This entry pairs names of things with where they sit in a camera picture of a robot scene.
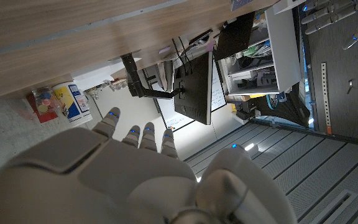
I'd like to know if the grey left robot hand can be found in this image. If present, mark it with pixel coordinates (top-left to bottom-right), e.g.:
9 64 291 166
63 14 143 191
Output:
300 0 358 50

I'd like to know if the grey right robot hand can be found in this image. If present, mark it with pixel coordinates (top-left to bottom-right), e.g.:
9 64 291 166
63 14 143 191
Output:
0 106 298 224

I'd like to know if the white shelf cabinet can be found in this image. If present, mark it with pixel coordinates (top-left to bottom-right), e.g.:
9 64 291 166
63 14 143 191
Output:
219 6 303 96

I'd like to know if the white perforated metal strip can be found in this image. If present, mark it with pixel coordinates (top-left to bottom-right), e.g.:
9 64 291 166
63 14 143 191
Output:
320 62 333 135

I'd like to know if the white wipes canister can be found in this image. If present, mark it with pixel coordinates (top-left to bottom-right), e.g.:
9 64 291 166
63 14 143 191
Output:
52 81 93 125

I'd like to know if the clear jar with coloured bits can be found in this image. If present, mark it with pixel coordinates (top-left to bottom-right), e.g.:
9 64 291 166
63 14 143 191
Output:
31 86 61 115

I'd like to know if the white hanging cloth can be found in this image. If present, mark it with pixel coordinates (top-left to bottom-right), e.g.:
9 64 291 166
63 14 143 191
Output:
163 60 174 91

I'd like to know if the black computer monitor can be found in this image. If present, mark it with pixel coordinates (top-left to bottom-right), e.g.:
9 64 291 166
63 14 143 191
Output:
172 51 214 126

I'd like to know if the black monitor cable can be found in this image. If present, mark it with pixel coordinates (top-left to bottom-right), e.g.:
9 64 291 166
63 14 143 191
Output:
171 37 194 75

